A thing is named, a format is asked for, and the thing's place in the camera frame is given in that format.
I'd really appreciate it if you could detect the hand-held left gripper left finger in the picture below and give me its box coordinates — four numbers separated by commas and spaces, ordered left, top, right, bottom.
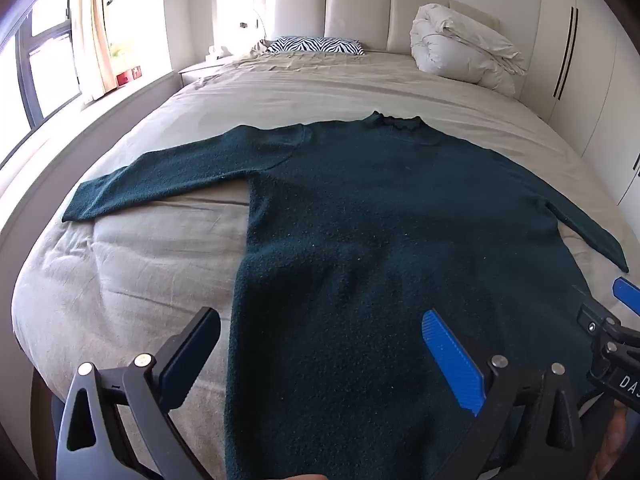
55, 307, 222, 480

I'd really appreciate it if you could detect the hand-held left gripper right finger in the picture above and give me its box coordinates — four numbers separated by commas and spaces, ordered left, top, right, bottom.
421, 308, 587, 480

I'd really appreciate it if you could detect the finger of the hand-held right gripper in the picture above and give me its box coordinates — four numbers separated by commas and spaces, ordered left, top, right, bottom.
612, 276, 640, 319

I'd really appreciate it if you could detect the dark teal knit sweater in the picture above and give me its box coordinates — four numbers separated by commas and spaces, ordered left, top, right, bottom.
62, 111, 630, 480

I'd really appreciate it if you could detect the person's right hand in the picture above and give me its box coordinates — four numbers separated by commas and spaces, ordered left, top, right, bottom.
599, 402, 635, 480

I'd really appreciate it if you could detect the bed with beige sheet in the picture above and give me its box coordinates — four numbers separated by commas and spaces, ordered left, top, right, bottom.
10, 51, 640, 480

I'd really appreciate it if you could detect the white wardrobe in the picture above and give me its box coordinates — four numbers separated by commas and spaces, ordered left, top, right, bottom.
524, 0, 640, 211

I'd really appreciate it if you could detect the white nightstand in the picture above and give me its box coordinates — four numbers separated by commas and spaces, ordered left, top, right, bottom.
178, 57, 242, 89

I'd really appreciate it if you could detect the folded white duvet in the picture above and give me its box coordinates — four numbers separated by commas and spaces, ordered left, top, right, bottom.
409, 3, 530, 99

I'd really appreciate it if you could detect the zebra print pillow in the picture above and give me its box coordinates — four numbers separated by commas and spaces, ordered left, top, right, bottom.
266, 35, 365, 56

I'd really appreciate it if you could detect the dark framed window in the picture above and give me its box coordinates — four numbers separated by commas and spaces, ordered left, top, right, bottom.
0, 0, 85, 162

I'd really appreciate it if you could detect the cream curtain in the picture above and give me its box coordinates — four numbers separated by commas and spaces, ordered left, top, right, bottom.
69, 0, 125, 104

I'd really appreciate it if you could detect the cream padded headboard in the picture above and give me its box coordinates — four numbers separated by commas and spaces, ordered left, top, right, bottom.
254, 0, 502, 55

